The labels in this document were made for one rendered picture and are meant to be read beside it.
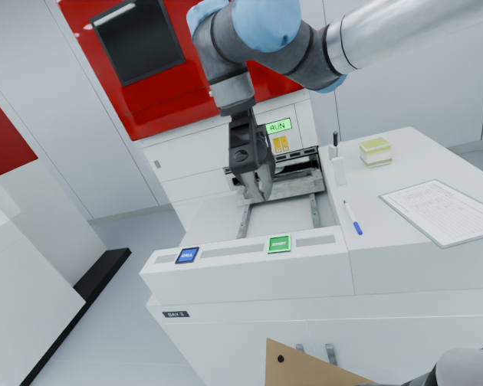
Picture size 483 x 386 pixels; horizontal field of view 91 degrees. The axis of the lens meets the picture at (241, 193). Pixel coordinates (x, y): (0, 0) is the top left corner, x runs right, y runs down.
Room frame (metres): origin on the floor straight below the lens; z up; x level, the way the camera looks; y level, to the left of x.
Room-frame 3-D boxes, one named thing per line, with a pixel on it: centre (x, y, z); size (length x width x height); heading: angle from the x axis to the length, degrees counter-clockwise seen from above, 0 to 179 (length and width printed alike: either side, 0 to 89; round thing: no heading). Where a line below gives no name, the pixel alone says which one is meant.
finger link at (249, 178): (0.48, -0.04, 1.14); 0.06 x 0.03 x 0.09; 161
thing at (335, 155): (0.64, -0.30, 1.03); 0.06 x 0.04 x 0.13; 161
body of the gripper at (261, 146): (0.48, -0.05, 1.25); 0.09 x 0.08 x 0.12; 161
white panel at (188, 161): (1.10, 0.00, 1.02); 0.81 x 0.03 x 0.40; 71
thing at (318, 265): (0.50, 0.07, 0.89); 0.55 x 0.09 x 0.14; 71
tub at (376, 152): (0.67, -0.44, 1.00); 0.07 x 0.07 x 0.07; 74
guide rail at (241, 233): (0.81, 0.03, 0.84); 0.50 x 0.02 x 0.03; 161
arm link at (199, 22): (0.47, -0.05, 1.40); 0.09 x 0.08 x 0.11; 27
